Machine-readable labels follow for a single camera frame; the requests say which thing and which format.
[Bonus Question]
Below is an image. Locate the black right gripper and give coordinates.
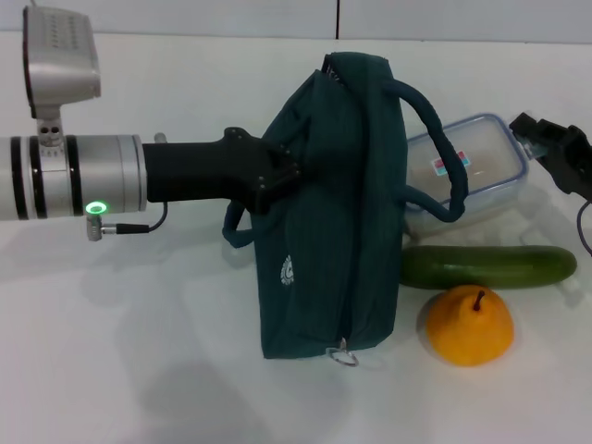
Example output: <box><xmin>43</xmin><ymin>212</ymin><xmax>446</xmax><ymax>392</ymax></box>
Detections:
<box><xmin>508</xmin><ymin>110</ymin><xmax>592</xmax><ymax>201</ymax></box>

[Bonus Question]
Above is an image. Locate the metal zipper pull ring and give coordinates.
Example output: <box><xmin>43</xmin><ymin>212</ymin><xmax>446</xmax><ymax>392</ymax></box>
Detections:
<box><xmin>326</xmin><ymin>339</ymin><xmax>360</xmax><ymax>369</ymax></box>

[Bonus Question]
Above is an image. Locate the clear plastic food container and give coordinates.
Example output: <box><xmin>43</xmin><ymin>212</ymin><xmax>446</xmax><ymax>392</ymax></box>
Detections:
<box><xmin>404</xmin><ymin>112</ymin><xmax>530</xmax><ymax>237</ymax></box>

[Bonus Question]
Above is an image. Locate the green cucumber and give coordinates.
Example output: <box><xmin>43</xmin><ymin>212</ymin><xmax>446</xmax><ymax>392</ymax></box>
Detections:
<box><xmin>398</xmin><ymin>244</ymin><xmax>578</xmax><ymax>290</ymax></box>

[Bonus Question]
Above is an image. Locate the dark right arm cable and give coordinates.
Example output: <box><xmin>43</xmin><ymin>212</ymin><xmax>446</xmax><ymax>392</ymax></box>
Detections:
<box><xmin>576</xmin><ymin>198</ymin><xmax>592</xmax><ymax>256</ymax></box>

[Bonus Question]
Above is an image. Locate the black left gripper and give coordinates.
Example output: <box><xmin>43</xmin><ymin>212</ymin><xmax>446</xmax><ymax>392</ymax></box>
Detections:
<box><xmin>142</xmin><ymin>127</ymin><xmax>304</xmax><ymax>215</ymax></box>

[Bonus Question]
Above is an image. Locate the orange yellow pear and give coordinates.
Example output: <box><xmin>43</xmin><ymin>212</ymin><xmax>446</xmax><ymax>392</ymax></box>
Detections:
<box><xmin>425</xmin><ymin>285</ymin><xmax>514</xmax><ymax>368</ymax></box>

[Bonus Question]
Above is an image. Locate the dark teal insulated bag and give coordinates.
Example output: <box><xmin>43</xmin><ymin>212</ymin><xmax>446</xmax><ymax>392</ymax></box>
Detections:
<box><xmin>222</xmin><ymin>51</ymin><xmax>468</xmax><ymax>361</ymax></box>

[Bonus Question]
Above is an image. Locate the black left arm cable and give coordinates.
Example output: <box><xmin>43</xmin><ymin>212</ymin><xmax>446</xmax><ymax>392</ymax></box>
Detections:
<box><xmin>84</xmin><ymin>203</ymin><xmax>168</xmax><ymax>242</ymax></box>

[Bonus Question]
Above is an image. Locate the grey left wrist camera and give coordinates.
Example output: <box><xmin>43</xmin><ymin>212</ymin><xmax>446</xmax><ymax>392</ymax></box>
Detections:
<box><xmin>22</xmin><ymin>5</ymin><xmax>103</xmax><ymax>152</ymax></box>

